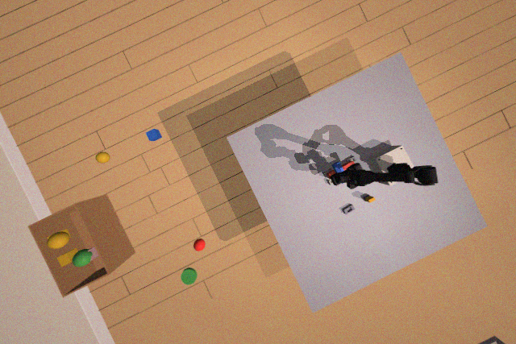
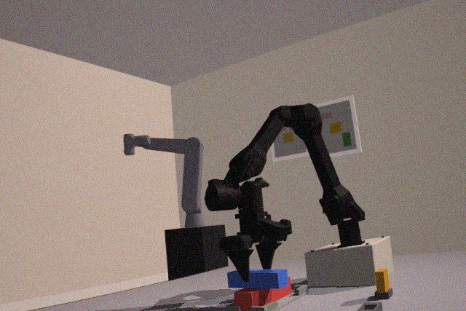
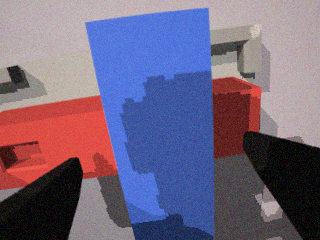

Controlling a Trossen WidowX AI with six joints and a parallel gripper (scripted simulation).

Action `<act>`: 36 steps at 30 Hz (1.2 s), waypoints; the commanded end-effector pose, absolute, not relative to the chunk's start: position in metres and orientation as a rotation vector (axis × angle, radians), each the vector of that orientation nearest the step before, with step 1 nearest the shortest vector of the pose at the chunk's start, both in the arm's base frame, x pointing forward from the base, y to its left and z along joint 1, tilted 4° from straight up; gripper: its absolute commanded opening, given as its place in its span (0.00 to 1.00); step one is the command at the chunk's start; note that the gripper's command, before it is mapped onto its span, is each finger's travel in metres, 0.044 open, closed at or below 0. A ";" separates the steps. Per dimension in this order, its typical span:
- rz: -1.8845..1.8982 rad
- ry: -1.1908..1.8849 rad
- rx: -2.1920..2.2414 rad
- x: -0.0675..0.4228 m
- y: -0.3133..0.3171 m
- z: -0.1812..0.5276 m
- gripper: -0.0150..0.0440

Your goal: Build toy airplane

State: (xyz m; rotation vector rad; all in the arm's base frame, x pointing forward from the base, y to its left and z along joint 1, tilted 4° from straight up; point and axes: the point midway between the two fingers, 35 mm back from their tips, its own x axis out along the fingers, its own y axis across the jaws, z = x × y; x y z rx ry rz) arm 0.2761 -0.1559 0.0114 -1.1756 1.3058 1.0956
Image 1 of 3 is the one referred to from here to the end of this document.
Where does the red rectangular bar with two sockets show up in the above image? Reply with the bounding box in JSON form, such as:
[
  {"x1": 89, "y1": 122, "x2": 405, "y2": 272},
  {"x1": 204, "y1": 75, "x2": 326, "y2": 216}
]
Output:
[{"x1": 327, "y1": 161, "x2": 354, "y2": 179}]

